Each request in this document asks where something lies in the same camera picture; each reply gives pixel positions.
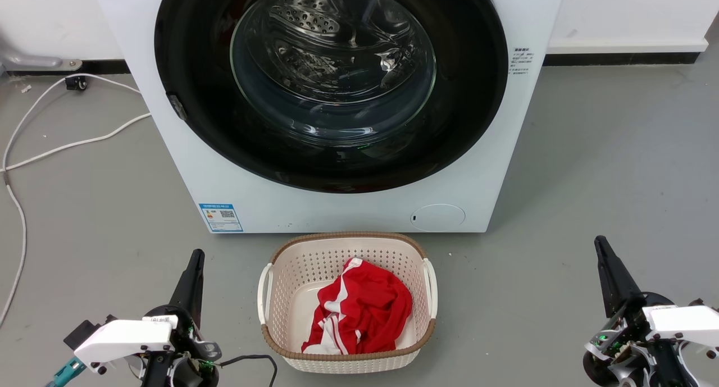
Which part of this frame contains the cream perforated laundry basket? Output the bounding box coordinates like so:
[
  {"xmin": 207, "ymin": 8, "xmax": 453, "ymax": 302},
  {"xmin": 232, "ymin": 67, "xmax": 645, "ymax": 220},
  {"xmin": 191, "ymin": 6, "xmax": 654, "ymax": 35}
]
[{"xmin": 257, "ymin": 231, "xmax": 438, "ymax": 374}]

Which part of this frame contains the round black washer door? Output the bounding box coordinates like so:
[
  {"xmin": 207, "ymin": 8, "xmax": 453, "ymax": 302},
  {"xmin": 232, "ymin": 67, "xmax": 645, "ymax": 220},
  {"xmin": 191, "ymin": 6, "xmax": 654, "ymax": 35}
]
[{"xmin": 154, "ymin": 0, "xmax": 509, "ymax": 194}]

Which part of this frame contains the round white filter cover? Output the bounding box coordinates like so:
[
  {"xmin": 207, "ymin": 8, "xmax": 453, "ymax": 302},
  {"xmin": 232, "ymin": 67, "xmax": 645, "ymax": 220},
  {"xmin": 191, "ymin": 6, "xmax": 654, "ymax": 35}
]
[{"xmin": 409, "ymin": 204, "xmax": 466, "ymax": 232}]

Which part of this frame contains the white front-load washing machine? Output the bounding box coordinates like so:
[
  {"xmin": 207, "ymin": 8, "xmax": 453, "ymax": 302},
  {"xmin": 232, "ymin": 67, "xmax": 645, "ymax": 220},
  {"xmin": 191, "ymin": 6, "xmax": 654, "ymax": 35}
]
[{"xmin": 90, "ymin": 0, "xmax": 568, "ymax": 234}]

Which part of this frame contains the red and white garment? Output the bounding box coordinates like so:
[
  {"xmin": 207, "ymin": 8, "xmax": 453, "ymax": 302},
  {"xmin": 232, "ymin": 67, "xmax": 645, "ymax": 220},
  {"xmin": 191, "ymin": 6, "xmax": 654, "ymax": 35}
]
[{"xmin": 301, "ymin": 257, "xmax": 413, "ymax": 356}]

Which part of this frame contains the white power cable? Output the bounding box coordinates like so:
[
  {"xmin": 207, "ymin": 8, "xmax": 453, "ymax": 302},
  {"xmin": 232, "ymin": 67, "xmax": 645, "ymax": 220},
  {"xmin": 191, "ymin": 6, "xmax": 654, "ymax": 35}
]
[{"xmin": 0, "ymin": 72, "xmax": 152, "ymax": 327}]

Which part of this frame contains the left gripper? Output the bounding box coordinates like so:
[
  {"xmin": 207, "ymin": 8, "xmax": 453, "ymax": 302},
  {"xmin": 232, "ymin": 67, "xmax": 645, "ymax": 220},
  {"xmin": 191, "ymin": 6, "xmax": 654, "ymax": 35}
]
[{"xmin": 63, "ymin": 249, "xmax": 222, "ymax": 387}]

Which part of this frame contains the blue energy label sticker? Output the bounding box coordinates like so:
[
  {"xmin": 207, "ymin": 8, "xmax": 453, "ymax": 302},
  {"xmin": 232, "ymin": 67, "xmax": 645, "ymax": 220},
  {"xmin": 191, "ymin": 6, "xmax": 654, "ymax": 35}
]
[{"xmin": 198, "ymin": 203, "xmax": 244, "ymax": 233}]

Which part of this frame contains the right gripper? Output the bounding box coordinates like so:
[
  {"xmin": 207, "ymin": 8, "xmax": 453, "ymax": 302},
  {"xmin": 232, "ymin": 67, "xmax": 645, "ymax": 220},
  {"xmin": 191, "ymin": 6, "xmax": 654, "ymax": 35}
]
[{"xmin": 583, "ymin": 236, "xmax": 719, "ymax": 387}]

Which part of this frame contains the teal connector of left gripper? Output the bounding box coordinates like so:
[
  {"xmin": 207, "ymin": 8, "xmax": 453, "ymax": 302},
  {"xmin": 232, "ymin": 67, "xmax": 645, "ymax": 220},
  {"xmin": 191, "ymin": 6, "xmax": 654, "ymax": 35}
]
[{"xmin": 45, "ymin": 358, "xmax": 88, "ymax": 387}]

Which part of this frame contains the grey metal floor bracket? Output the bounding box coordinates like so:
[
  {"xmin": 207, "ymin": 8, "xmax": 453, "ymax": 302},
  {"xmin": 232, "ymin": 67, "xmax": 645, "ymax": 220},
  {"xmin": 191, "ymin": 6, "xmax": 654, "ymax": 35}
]
[{"xmin": 0, "ymin": 36, "xmax": 83, "ymax": 73}]

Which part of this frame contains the steel washing machine drum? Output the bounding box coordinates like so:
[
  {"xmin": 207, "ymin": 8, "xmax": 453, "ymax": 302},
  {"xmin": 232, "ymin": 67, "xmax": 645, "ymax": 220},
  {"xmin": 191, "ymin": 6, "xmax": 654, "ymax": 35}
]
[{"xmin": 231, "ymin": 0, "xmax": 437, "ymax": 134}]

